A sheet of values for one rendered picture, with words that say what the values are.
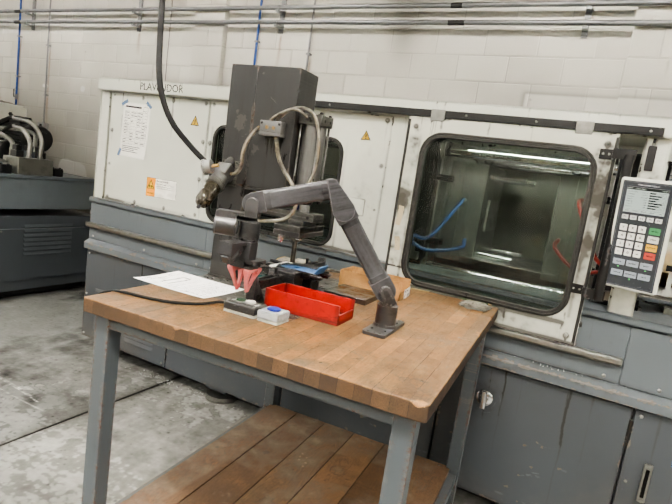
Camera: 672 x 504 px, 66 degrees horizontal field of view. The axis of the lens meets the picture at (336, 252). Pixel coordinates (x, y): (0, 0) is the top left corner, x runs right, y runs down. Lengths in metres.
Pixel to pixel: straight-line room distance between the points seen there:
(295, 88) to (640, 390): 1.63
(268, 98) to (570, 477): 1.82
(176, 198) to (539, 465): 2.21
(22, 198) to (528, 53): 4.00
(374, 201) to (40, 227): 3.09
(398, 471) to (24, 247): 3.91
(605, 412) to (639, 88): 2.62
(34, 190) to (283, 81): 3.16
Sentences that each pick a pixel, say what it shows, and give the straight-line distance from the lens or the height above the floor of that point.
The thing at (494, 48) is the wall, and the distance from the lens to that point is 4.54.
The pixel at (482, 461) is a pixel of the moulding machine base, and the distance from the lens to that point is 2.42.
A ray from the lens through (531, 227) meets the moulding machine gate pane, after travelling 2.16.
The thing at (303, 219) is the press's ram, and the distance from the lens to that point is 1.77.
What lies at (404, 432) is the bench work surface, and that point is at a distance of 1.18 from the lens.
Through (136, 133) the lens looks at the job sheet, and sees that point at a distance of 3.29.
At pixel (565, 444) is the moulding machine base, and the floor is 0.43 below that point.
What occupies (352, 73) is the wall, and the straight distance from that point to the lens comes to 4.91.
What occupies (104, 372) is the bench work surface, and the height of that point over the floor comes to 0.69.
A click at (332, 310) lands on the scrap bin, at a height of 0.94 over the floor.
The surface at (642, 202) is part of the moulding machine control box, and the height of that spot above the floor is 1.38.
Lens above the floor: 1.34
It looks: 9 degrees down
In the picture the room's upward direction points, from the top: 8 degrees clockwise
